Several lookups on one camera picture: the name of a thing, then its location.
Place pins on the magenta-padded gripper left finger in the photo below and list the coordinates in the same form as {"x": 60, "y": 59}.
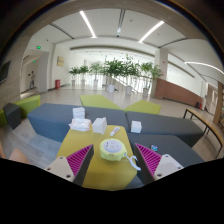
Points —
{"x": 78, "y": 161}

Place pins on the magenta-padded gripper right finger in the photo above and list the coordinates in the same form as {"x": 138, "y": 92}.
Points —
{"x": 150, "y": 159}

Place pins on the white cube charger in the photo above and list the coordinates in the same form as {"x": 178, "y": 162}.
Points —
{"x": 99, "y": 125}
{"x": 136, "y": 126}

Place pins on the small blue object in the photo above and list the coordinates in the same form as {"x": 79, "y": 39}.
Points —
{"x": 154, "y": 147}

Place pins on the wide grey upholstered bench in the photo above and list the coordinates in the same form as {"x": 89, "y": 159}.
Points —
{"x": 173, "y": 148}

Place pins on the round yellow-green power strip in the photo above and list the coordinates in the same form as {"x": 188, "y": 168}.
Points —
{"x": 112, "y": 149}

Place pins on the white tissue pack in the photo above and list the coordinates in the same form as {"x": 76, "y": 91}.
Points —
{"x": 80, "y": 124}

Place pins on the long grey upholstered bench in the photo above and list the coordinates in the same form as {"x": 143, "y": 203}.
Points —
{"x": 166, "y": 126}

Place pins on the blue-grey upholstered bench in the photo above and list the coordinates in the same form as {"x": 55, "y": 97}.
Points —
{"x": 50, "y": 120}

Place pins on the lime green seat block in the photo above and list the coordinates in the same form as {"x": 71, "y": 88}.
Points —
{"x": 143, "y": 107}
{"x": 96, "y": 101}

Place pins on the brown reception counter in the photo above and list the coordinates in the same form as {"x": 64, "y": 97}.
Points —
{"x": 176, "y": 93}

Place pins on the long green bench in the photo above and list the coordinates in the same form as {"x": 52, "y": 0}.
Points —
{"x": 28, "y": 104}

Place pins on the red bin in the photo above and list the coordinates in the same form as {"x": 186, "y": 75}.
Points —
{"x": 57, "y": 84}

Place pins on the dark grey cube seat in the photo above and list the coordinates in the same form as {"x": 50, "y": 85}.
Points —
{"x": 12, "y": 115}

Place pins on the person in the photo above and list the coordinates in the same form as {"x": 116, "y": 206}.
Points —
{"x": 32, "y": 80}

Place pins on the group of potted plants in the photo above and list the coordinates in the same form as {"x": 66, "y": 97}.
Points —
{"x": 116, "y": 70}

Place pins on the ceiling strip lights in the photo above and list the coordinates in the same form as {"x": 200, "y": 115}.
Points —
{"x": 87, "y": 23}

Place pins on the wooden bench with black frame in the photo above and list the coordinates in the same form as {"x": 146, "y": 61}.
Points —
{"x": 205, "y": 122}

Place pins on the yellow wall picture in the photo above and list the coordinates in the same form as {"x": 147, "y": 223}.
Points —
{"x": 60, "y": 61}

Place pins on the black wall screen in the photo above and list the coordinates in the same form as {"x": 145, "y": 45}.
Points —
{"x": 4, "y": 71}

